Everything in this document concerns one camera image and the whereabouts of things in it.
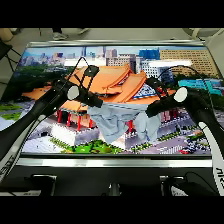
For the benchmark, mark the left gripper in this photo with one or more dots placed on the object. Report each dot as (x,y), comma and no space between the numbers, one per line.
(91,99)

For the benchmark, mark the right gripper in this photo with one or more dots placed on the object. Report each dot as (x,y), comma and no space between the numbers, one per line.
(157,107)

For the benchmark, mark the light blue shirt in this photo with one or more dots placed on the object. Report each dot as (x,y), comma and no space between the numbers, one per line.
(113,123)

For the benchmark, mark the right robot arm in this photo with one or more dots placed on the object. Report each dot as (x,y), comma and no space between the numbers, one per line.
(203,113)

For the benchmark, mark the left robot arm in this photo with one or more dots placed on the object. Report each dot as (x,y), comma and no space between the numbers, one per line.
(40,108)

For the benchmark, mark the person's legs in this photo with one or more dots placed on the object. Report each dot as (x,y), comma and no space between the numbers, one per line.
(59,36)

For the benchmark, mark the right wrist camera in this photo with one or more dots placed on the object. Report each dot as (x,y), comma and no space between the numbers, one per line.
(154,82)

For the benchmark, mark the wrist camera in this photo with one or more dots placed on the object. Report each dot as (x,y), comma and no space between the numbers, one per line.
(90,71)
(154,82)

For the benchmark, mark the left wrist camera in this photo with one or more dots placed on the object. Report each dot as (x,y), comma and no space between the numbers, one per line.
(90,71)

